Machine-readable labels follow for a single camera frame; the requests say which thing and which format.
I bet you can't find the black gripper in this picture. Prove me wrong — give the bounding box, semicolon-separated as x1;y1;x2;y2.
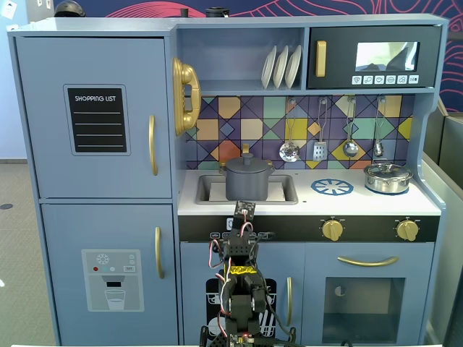
227;231;259;243

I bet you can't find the gray pot lid with knob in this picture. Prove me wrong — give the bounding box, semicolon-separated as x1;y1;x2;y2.
225;152;271;175

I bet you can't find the red and black robot base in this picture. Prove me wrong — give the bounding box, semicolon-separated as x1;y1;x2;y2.
200;323;298;347

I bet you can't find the steel pot with lid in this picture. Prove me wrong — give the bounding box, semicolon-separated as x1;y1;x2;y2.
362;162;415;194

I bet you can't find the gray toy cooking pot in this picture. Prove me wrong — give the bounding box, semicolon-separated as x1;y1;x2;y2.
224;163;275;202

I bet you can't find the blue door with dishes print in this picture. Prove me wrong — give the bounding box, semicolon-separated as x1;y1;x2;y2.
179;241;307;346

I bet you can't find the gray sink basin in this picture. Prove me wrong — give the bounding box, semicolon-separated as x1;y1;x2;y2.
195;173;300;206

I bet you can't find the gold stove knob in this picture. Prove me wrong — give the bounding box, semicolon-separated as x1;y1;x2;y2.
321;220;345;242
396;220;420;243

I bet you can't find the steel skimmer spoon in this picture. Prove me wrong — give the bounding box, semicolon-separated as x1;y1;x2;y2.
279;96;302;164

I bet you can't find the robot controller circuit board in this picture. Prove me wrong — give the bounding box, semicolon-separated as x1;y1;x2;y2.
229;332;255;347

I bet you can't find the steel slotted spatula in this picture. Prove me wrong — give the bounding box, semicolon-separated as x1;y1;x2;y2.
312;96;330;162

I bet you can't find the steel ladle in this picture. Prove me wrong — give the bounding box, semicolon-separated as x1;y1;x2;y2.
341;95;360;158

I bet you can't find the gold toy telephone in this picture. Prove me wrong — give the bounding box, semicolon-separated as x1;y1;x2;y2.
171;56;202;137

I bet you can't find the small steel whisk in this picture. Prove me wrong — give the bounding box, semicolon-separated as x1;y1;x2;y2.
373;95;386;158

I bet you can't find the white toy plate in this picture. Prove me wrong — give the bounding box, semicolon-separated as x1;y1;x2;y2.
260;45;278;90
284;44;303;90
272;45;290;90

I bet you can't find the black microwave door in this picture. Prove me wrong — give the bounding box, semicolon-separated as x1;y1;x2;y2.
307;25;443;90

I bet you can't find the blue oven door with window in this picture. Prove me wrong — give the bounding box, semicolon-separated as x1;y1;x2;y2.
304;241;436;345

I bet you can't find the blue door with dispenser print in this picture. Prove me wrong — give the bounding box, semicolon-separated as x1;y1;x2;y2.
40;202;180;346

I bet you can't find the tall gray-blue desk divider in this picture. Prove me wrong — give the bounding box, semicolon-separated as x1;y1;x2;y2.
421;97;463;347

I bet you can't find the black cylindrical object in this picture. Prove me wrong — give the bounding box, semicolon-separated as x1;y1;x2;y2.
205;7;232;19

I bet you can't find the blue wooden toy kitchen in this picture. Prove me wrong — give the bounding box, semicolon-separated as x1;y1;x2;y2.
7;13;450;347

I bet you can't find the blue door with shopping list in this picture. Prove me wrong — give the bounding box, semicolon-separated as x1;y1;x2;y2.
14;36;173;200

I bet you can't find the black helmet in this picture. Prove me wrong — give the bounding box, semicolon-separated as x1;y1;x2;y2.
54;0;87;18

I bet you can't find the small wrist camera board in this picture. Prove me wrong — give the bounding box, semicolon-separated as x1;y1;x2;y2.
234;200;258;220

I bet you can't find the gold dishwasher handle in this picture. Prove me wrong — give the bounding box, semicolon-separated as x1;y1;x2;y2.
285;276;294;327

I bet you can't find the black camera cable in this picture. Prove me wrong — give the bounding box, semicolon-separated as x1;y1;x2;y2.
266;283;294;340

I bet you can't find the short gold fridge handle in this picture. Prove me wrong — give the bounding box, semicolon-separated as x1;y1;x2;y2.
154;226;166;280

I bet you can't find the gold oven handle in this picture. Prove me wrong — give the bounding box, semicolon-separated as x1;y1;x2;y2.
336;255;400;268

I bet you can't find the long gold fridge handle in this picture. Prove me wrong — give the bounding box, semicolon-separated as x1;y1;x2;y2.
148;114;160;177

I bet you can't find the gold microwave handle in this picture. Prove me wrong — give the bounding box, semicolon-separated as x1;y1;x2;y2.
315;40;328;78

